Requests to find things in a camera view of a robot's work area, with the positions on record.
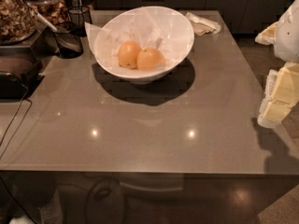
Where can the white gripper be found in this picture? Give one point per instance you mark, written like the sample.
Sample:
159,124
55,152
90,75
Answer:
288,34

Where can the orange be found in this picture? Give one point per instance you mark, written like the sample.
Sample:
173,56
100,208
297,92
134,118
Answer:
149,59
127,54

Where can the white ceramic bowl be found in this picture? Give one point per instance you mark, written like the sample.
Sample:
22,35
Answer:
179,38

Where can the white paper bowl liner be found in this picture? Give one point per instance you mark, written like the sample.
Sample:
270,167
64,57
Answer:
136,24

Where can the folded paper napkin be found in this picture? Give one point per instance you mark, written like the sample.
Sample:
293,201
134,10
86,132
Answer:
201,25

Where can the black mesh cup rear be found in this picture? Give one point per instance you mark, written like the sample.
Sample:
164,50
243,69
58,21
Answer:
80,15

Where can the black mesh cup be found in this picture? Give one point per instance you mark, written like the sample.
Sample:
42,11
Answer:
80,15
67,40

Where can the black mesh cup front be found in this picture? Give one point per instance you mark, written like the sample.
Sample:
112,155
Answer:
67,40

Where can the rear glass snack jar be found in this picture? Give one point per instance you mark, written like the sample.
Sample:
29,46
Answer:
54,11

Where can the black appliance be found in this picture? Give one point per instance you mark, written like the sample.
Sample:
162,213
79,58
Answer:
20,72

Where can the large glass snack jar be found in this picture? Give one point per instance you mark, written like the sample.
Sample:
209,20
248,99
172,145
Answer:
16,22

